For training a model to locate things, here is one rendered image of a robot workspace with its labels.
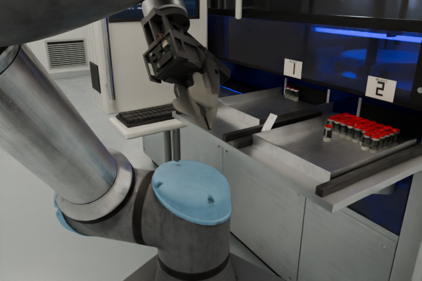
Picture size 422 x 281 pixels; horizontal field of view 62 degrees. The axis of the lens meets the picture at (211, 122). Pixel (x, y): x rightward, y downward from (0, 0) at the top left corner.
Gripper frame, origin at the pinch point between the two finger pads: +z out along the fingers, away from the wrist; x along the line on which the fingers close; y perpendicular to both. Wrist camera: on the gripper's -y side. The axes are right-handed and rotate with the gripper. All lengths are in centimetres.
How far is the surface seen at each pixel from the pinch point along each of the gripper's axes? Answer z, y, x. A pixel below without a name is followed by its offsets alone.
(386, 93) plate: -8, -62, 16
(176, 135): -45, -81, -79
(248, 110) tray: -26, -61, -24
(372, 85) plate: -12, -63, 14
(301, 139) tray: -5, -51, -7
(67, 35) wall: -373, -216, -352
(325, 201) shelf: 15.4, -27.9, 0.9
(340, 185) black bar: 13.1, -32.7, 3.4
